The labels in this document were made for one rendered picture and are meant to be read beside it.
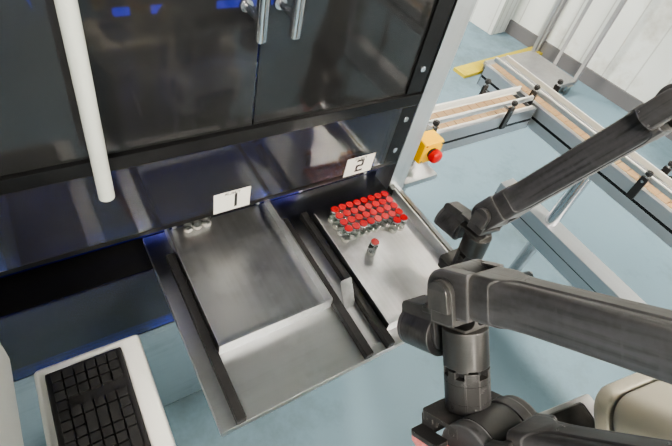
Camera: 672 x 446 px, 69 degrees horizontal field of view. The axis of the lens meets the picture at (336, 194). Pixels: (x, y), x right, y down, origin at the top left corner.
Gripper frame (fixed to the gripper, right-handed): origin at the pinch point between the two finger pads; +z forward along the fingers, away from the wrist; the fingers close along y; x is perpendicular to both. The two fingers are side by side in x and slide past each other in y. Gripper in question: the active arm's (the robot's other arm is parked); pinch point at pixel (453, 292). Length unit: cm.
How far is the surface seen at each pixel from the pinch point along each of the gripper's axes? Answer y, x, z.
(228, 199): 33, 43, -17
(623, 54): 139, -319, 39
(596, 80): 148, -316, 65
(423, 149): 34.1, -13.7, -15.5
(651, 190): 1, -86, -3
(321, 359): -0.3, 36.2, 2.0
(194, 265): 31, 52, -2
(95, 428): 8, 78, 6
